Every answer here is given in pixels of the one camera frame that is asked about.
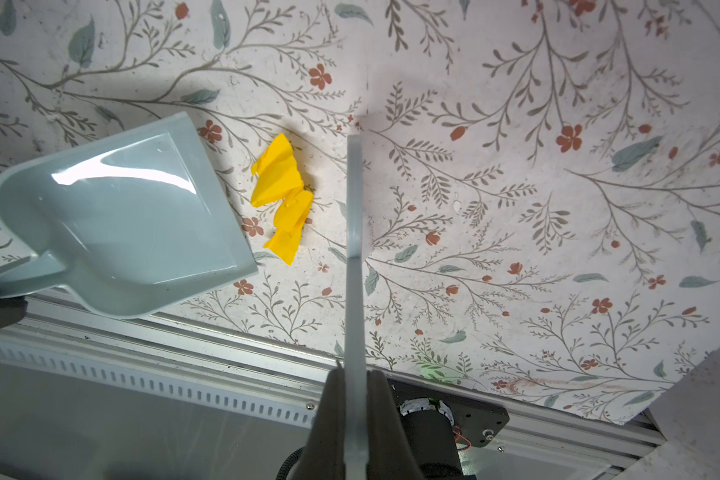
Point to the light blue plastic dustpan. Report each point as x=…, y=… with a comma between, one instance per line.
x=129, y=224

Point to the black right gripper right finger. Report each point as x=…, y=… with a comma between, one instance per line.
x=390, y=456

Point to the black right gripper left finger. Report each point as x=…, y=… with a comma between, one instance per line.
x=322, y=457

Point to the yellow paper scrap left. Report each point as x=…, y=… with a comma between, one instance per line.
x=280, y=181

